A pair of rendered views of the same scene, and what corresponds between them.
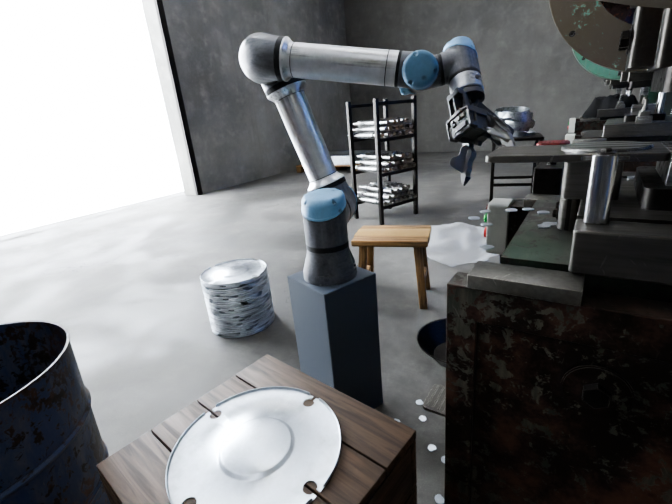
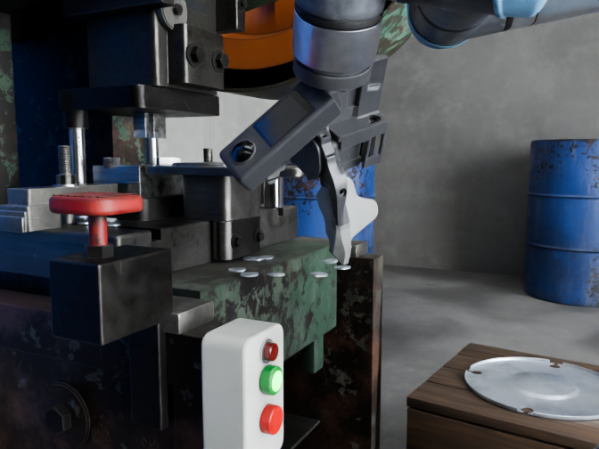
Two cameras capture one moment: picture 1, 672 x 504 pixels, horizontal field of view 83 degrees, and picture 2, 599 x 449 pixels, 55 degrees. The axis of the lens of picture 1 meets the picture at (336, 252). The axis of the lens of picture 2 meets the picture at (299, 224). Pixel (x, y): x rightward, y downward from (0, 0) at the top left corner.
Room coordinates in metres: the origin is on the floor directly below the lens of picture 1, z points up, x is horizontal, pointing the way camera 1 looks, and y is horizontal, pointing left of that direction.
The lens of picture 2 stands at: (1.49, -0.46, 0.80)
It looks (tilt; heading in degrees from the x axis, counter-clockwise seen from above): 7 degrees down; 171
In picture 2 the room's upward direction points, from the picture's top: straight up
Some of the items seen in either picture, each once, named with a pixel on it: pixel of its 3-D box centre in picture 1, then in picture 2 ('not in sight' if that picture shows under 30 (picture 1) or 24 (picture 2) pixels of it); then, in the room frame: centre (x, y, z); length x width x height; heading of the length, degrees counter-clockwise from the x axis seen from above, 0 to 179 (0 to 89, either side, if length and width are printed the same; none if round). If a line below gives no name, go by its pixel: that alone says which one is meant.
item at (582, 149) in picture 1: (566, 185); (242, 209); (0.66, -0.42, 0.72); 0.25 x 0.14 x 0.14; 55
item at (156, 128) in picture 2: not in sight; (151, 126); (0.56, -0.55, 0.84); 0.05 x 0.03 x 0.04; 145
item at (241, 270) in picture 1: (233, 271); not in sight; (1.58, 0.46, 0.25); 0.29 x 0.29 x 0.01
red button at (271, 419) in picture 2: not in sight; (271, 419); (0.96, -0.41, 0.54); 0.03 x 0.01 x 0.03; 145
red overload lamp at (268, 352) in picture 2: not in sight; (270, 351); (0.96, -0.41, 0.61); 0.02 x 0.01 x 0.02; 145
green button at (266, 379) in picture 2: not in sight; (271, 379); (0.96, -0.41, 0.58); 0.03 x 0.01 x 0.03; 145
